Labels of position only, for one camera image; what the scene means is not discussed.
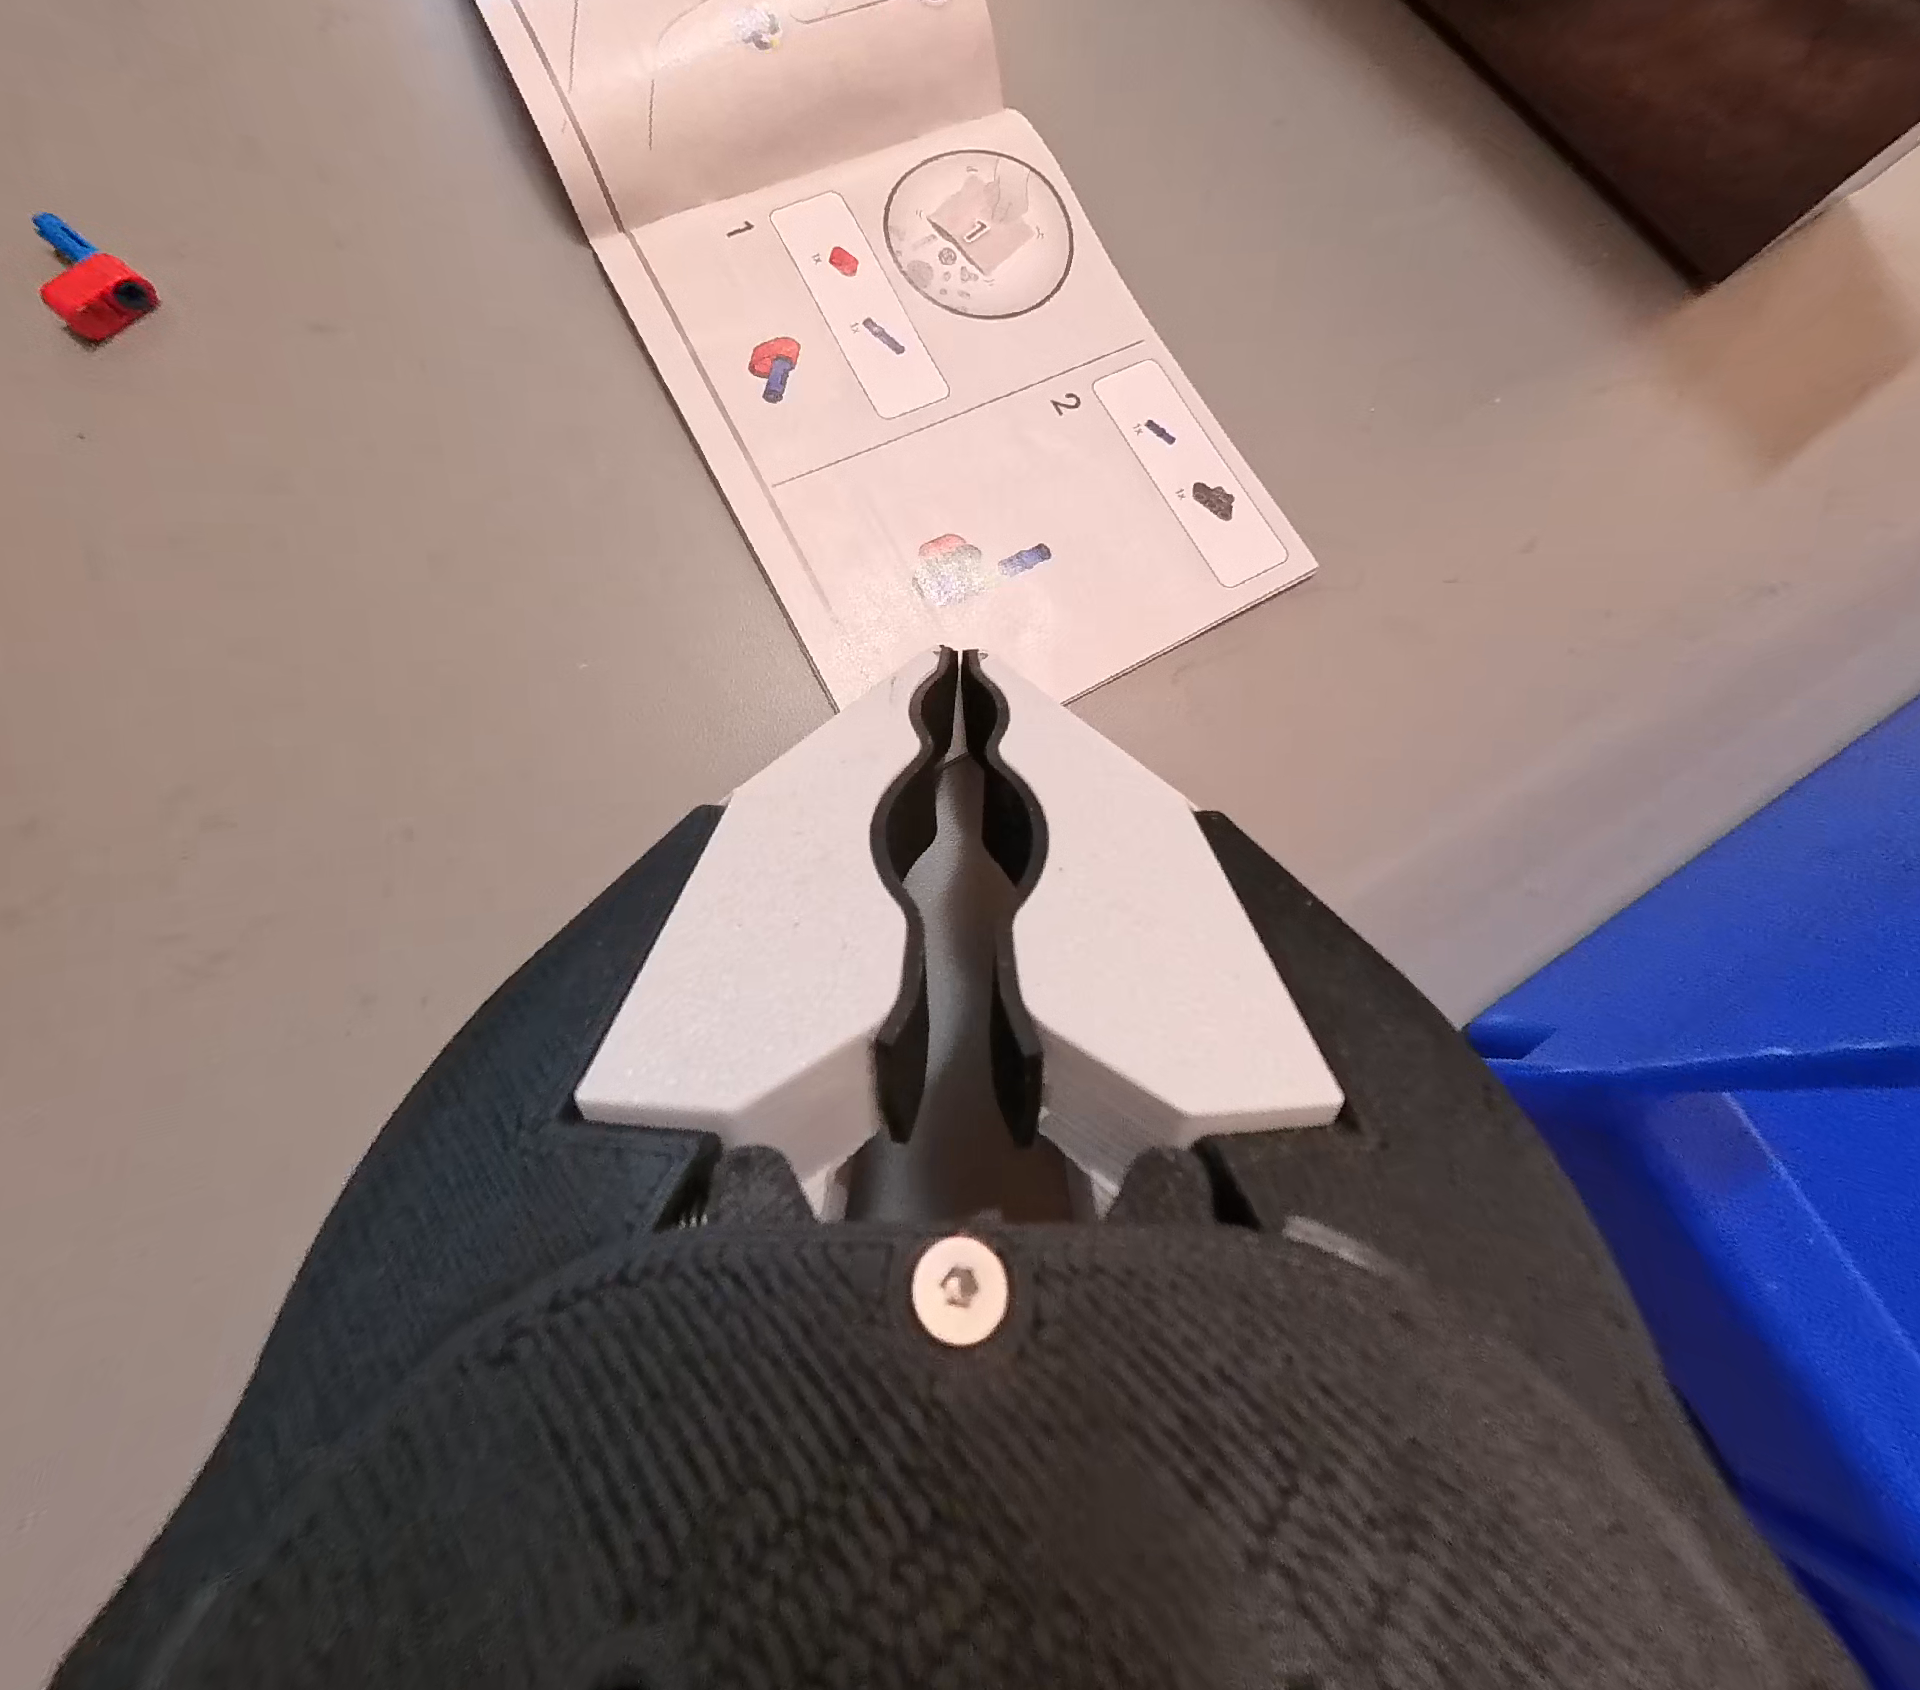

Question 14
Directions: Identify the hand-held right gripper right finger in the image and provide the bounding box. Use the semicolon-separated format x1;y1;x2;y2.
962;650;1348;1218

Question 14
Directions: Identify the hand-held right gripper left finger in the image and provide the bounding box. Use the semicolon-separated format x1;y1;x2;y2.
573;648;962;1222

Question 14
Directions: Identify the white lego instruction booklet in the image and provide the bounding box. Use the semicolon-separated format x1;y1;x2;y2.
402;0;1322;715

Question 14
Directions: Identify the red and blue lego assembly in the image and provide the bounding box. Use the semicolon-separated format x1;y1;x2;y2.
30;208;162;347

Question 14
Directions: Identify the black lego set box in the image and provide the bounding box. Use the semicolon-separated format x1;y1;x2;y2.
1192;0;1920;291

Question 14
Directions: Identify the blue plastic bin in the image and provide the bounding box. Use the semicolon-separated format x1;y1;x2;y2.
1463;692;1920;1690

